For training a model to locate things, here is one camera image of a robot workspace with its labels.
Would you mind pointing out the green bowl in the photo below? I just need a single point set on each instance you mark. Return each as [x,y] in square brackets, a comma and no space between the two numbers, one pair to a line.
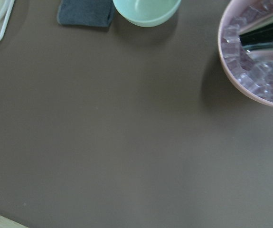
[147,13]

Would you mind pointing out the grey folded cloth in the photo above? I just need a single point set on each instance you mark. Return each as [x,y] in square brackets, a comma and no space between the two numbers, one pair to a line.
[93,13]

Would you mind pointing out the pink bowl with ice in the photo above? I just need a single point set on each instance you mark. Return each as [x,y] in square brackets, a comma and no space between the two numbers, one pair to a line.
[253,78]

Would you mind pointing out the metal scoop in bowl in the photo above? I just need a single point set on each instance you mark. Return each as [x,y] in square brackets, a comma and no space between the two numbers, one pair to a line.
[257,39]

